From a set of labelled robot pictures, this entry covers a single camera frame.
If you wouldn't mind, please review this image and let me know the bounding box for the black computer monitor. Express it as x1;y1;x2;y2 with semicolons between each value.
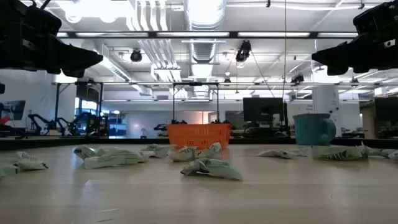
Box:
374;97;398;126
243;97;289;123
76;83;101;104

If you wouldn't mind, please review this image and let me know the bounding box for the silver ventilation duct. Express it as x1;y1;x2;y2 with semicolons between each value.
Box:
183;0;228;82

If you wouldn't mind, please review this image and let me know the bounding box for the white green packet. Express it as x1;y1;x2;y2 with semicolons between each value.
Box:
83;148;147;170
180;157;244;182
312;144;370;162
196;142;223;160
362;146;398;161
140;143;175;159
14;151;49;171
0;163;20;179
73;145;98;161
257;149;299;160
169;146;198;163

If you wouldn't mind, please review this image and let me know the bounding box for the green plastic cup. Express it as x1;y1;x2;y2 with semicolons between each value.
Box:
292;113;337;147

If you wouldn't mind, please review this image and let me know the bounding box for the orange plastic basket bin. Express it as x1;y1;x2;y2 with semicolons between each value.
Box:
166;123;233;151

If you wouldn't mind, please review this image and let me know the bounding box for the thin hanging cable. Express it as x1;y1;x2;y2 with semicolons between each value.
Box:
282;0;288;100

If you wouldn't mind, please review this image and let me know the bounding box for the black background rig frame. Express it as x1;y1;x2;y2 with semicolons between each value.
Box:
54;81;104;138
172;82;220;124

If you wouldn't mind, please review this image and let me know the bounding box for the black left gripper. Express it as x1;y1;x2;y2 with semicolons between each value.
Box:
0;0;104;79

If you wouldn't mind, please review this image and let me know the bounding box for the black overhead camera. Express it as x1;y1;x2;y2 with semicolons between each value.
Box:
235;39;252;63

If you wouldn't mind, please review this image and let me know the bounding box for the black aluminium table frame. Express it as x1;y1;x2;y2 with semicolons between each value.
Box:
0;136;398;151

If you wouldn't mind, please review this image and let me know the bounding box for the dark wall screen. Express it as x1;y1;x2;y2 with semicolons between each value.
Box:
0;100;27;121

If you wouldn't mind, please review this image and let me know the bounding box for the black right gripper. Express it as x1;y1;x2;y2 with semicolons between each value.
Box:
311;0;398;77

